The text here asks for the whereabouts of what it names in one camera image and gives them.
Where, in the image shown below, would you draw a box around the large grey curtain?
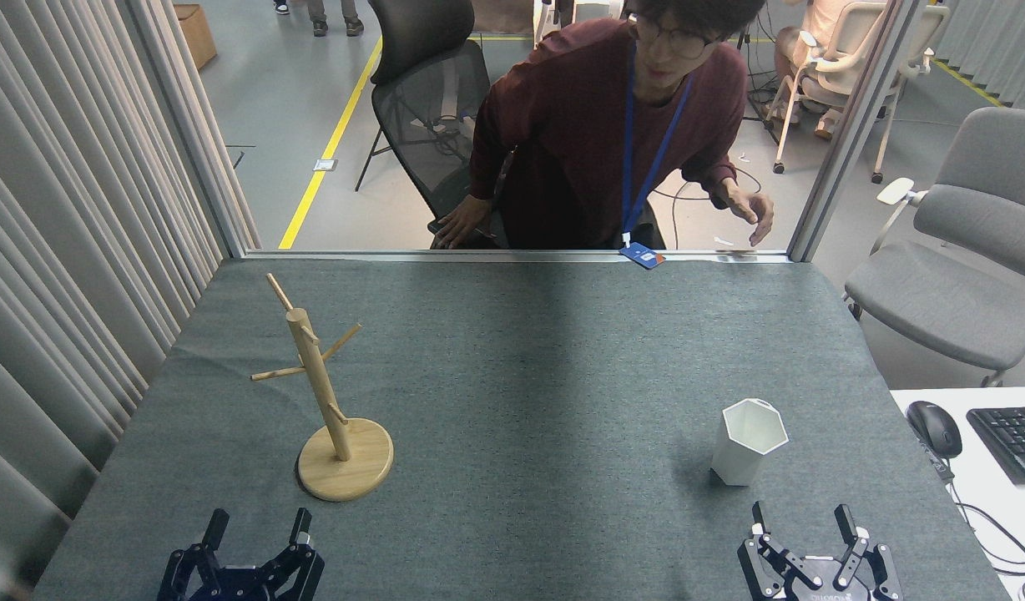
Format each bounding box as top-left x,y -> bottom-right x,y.
0,0 -> 259,601

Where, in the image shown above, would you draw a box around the person's right hand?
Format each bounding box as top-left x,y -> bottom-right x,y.
436,198 -> 492,250

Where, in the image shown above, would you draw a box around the person's left hand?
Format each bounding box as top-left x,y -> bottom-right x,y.
713,179 -> 775,247

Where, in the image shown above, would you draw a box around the wooden cup rack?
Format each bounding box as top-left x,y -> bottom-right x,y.
251,273 -> 395,503

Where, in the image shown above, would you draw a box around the white office chair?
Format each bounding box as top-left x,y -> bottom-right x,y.
763,0 -> 952,184

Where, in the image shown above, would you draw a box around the grey office chair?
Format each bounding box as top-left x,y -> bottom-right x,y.
842,107 -> 1025,389

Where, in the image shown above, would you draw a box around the white desk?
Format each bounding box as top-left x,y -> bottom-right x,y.
891,386 -> 1025,601

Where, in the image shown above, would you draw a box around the small grey curtain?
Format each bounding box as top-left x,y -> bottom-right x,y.
934,0 -> 1025,112

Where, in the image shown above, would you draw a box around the black mesh office chair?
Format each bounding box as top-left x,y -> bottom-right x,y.
366,0 -> 513,250

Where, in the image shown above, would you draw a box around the black desk cable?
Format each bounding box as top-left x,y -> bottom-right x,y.
921,442 -> 1025,577

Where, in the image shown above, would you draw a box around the grey felt table mat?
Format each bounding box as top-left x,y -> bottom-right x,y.
33,259 -> 1010,601

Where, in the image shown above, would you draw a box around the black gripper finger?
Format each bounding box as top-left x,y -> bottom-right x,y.
834,504 -> 904,601
262,508 -> 325,601
738,502 -> 816,601
158,508 -> 230,601

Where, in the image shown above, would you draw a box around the black floor cable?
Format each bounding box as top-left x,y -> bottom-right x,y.
653,165 -> 764,250

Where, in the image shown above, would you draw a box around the blue lanyard with badge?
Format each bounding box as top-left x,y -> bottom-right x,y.
619,42 -> 695,270

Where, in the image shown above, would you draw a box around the silver table rail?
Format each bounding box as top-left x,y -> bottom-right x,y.
245,249 -> 789,264

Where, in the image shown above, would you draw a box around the silver post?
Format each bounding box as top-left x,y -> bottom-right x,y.
788,0 -> 927,262

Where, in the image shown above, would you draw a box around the seated person in background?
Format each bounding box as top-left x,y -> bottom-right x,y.
774,0 -> 864,139

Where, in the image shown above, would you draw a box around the white hexagonal cup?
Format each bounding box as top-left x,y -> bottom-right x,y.
710,398 -> 790,487

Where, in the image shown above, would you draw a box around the black computer mouse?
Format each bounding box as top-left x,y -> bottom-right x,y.
906,401 -> 963,458

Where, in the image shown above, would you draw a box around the black keyboard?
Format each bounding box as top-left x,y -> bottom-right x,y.
967,407 -> 1025,485

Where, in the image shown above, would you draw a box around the cardboard box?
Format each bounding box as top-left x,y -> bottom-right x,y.
174,4 -> 219,70

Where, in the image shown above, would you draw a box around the standing person's legs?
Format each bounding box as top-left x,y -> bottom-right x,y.
272,0 -> 365,37

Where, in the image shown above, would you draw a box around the black tripod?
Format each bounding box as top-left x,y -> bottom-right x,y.
356,125 -> 392,191

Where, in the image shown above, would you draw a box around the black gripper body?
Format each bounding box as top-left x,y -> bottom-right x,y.
775,558 -> 876,601
187,568 -> 271,601

